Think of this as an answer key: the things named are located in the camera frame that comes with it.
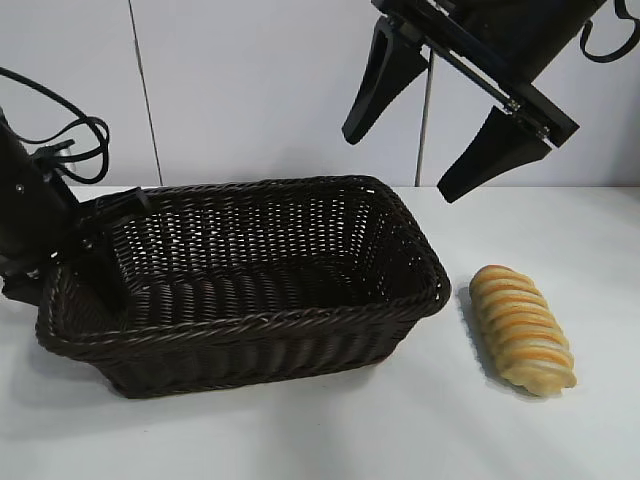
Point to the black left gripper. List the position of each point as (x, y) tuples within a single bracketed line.
[(30, 215)]

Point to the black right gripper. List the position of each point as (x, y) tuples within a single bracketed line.
[(500, 30)]

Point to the dark brown woven wicker basket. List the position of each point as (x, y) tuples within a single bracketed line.
[(250, 330)]

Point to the long striped twisted bread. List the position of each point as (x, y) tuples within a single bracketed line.
[(520, 325)]

